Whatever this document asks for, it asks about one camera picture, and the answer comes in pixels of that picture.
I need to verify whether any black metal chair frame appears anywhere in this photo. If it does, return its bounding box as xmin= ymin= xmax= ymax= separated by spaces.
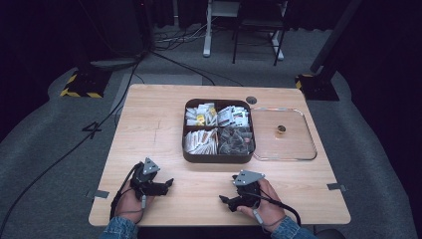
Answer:
xmin=231 ymin=0 xmax=289 ymax=67

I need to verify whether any pile of white yellow packets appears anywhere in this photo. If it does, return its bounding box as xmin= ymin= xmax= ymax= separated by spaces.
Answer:
xmin=185 ymin=102 xmax=219 ymax=127

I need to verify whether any black stand with striped base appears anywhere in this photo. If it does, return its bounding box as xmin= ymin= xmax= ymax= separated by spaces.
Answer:
xmin=295 ymin=0 xmax=363 ymax=102
xmin=60 ymin=0 xmax=153 ymax=100

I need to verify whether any white desk leg frame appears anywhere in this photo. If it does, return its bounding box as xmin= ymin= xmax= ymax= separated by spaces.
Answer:
xmin=202 ymin=0 xmax=286 ymax=62

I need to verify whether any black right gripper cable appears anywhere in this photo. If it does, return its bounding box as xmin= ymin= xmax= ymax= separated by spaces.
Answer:
xmin=257 ymin=187 xmax=303 ymax=229

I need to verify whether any pile of white red packets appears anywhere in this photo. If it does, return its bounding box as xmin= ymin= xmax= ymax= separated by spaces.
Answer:
xmin=217 ymin=105 xmax=250 ymax=128

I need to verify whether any bundle of floor cables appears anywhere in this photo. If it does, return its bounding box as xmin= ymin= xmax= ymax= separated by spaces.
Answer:
xmin=152 ymin=20 xmax=215 ymax=53

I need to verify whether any person's left hand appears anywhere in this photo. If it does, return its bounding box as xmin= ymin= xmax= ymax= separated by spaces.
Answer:
xmin=113 ymin=188 xmax=155 ymax=225

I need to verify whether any pile of white brown sachets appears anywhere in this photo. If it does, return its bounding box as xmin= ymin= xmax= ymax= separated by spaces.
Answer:
xmin=183 ymin=127 xmax=220 ymax=155

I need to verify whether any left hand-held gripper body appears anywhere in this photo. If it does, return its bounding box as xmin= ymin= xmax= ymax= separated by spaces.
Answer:
xmin=129 ymin=157 xmax=161 ymax=200

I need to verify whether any person's right hand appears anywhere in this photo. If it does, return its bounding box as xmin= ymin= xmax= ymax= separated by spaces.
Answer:
xmin=236 ymin=177 xmax=288 ymax=234

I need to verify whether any dark brown compartment box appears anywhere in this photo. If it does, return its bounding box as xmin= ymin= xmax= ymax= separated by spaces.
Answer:
xmin=181 ymin=98 xmax=257 ymax=164

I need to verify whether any pile of clear grey tea bags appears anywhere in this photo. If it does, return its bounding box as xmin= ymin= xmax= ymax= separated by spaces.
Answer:
xmin=218 ymin=125 xmax=256 ymax=156

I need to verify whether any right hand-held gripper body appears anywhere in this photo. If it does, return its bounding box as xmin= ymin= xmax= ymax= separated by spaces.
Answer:
xmin=232 ymin=169 xmax=267 ymax=209

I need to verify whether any long black floor cable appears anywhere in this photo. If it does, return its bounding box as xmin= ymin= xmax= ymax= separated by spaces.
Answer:
xmin=0 ymin=49 xmax=148 ymax=235

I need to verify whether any clear lid with gold knob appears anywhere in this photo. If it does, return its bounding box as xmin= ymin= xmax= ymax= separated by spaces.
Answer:
xmin=252 ymin=106 xmax=318 ymax=162

